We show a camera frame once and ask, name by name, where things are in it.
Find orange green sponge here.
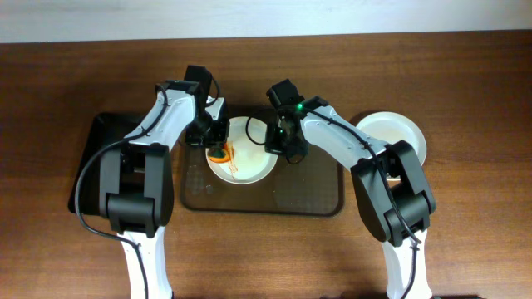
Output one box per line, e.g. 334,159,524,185
207,143,234,164

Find cream plate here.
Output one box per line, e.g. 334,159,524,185
205,116,278,184

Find white plate with stain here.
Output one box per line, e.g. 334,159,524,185
356,111,427,164

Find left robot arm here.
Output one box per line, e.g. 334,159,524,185
98,79,229,298

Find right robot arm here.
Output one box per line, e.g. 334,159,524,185
265,96,436,298

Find brown tray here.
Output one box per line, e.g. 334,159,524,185
179,103,346,218

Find black tray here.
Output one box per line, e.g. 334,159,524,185
68,111,146,216

